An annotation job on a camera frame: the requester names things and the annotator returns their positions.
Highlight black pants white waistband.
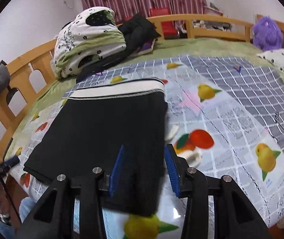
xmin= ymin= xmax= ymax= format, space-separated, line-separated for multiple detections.
xmin=24 ymin=78 xmax=170 ymax=216

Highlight person left hand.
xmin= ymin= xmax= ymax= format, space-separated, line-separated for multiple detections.
xmin=0 ymin=191 xmax=12 ymax=225

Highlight blue jeans leg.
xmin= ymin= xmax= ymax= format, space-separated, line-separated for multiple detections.
xmin=0 ymin=195 xmax=36 ymax=238

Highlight fruit print plastic tablecloth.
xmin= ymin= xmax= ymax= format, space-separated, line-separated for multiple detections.
xmin=3 ymin=54 xmax=284 ymax=239

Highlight grey cap on bedpost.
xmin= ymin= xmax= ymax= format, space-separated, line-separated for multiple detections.
xmin=0 ymin=60 xmax=18 ymax=105

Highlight white black dotted pillow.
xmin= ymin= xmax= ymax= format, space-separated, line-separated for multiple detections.
xmin=257 ymin=48 xmax=284 ymax=85

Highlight green bed sheet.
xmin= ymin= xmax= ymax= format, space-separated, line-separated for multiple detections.
xmin=3 ymin=37 xmax=284 ymax=160

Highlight folded green white quilt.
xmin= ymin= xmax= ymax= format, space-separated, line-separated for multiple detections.
xmin=51 ymin=7 xmax=126 ymax=79

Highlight purple plush toy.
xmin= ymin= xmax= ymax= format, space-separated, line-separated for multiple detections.
xmin=252 ymin=16 xmax=283 ymax=51

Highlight red chair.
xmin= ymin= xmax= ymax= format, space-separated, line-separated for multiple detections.
xmin=123 ymin=7 xmax=180 ymax=40

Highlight black clothes pile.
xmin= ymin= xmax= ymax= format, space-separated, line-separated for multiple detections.
xmin=76 ymin=13 xmax=161 ymax=83

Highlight wooden bed frame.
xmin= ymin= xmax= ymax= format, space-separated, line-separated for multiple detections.
xmin=0 ymin=13 xmax=284 ymax=165

